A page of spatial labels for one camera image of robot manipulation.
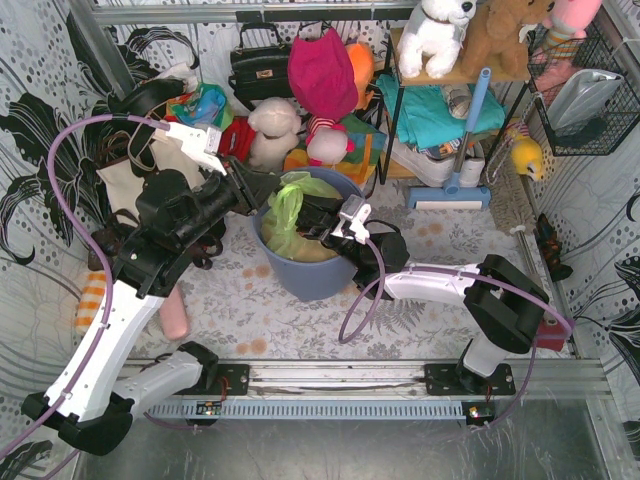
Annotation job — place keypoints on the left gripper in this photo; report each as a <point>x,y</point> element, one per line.
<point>242,185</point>

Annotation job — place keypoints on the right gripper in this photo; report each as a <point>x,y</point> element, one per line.
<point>323,226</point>

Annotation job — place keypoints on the green trash bag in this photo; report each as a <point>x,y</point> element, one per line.
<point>278,226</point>

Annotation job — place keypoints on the blue trash bin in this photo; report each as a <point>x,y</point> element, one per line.
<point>319,280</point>

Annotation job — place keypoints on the blue floor mop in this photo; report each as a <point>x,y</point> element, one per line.
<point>452,196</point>

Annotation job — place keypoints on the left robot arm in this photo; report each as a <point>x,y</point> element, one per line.
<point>88,405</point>

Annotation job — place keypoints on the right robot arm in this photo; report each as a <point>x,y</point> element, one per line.
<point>507,305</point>

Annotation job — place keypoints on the brown patterned bag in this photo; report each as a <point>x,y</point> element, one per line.
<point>121,223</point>

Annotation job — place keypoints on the rainbow striped bag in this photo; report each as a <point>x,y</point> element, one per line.
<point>358,165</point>

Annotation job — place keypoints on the colourful printed bag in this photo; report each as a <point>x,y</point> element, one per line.
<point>206,106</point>

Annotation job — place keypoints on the magenta cloth bag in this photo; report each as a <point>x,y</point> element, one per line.
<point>321,76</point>

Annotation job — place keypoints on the cream canvas tote bag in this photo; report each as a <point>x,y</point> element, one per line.
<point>123,186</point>

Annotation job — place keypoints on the red cloth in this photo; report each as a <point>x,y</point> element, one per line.
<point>237,138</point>

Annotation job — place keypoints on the cream fluffy plush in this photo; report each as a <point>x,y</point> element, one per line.
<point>276,124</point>

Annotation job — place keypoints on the white pink plush doll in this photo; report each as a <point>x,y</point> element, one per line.
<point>327,142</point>

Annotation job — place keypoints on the black leather handbag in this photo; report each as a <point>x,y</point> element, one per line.
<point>260,73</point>

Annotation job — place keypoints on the white sneakers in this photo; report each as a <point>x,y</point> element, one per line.
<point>434,173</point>

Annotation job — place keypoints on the black hat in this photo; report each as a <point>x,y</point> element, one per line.
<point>146,98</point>

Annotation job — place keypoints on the teal folded cloth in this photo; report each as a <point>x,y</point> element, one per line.
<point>424,119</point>

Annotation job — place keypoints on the pink cylinder toy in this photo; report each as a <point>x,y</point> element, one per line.
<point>173,316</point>

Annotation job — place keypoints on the orange plush toy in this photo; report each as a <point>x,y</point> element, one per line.
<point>362,61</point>

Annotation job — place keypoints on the orange checkered cloth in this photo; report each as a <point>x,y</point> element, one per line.
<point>91,298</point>

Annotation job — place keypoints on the wooden shelf rack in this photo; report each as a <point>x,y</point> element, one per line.
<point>387,168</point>

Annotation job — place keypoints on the yellow plush toy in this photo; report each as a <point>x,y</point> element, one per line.
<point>526,154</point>

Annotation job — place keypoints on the white husky plush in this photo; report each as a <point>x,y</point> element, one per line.
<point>432,38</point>

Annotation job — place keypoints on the brown teddy bear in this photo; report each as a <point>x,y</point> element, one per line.
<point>495,31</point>

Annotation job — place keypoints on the purple orange toy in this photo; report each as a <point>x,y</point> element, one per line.
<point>550,336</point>

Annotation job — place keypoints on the silver foil pouch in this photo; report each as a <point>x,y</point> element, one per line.
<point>583,95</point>

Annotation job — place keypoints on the pink plush toy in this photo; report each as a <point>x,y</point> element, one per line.
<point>568,21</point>

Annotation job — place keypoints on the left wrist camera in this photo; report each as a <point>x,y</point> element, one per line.
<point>199,145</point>

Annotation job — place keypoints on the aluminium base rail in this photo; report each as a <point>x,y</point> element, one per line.
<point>552,379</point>

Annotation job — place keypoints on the black wire basket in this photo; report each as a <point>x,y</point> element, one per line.
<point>551,68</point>

